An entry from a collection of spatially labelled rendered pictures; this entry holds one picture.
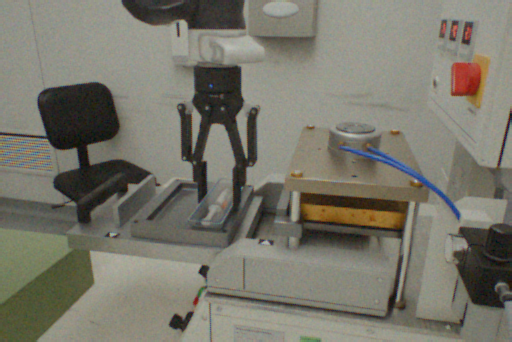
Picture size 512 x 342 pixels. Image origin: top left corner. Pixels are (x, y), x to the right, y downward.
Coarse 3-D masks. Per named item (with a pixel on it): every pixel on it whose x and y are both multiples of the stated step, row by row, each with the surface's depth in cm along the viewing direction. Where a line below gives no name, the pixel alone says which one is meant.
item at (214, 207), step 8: (216, 184) 80; (224, 184) 80; (232, 184) 80; (216, 192) 76; (224, 192) 76; (232, 192) 76; (208, 200) 73; (216, 200) 73; (224, 200) 73; (232, 200) 73; (200, 208) 70; (208, 208) 70; (216, 208) 70; (224, 208) 70; (192, 216) 67; (200, 216) 67; (208, 216) 67; (216, 216) 67; (224, 216) 67
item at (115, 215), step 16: (128, 192) 86; (144, 192) 80; (160, 192) 86; (112, 208) 79; (128, 208) 74; (144, 208) 79; (256, 208) 79; (80, 224) 73; (96, 224) 73; (112, 224) 73; (128, 224) 73; (240, 224) 73; (256, 224) 79; (80, 240) 70; (96, 240) 69; (112, 240) 69; (128, 240) 68; (144, 240) 68; (160, 240) 68; (144, 256) 68; (160, 256) 68; (176, 256) 67; (192, 256) 66; (208, 256) 66
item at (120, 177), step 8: (120, 176) 83; (104, 184) 79; (112, 184) 80; (120, 184) 83; (96, 192) 76; (104, 192) 77; (112, 192) 80; (80, 200) 73; (88, 200) 73; (96, 200) 75; (80, 208) 72; (88, 208) 73; (80, 216) 73; (88, 216) 73
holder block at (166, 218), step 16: (176, 192) 82; (192, 192) 83; (160, 208) 75; (176, 208) 76; (192, 208) 73; (240, 208) 73; (144, 224) 68; (160, 224) 68; (176, 224) 68; (224, 224) 68; (176, 240) 67; (192, 240) 66; (208, 240) 66; (224, 240) 65
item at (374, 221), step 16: (304, 192) 63; (304, 208) 60; (320, 208) 59; (336, 208) 59; (352, 208) 58; (368, 208) 58; (384, 208) 58; (400, 208) 58; (304, 224) 61; (320, 224) 60; (336, 224) 60; (352, 224) 60; (368, 224) 59; (384, 224) 58; (400, 224) 58
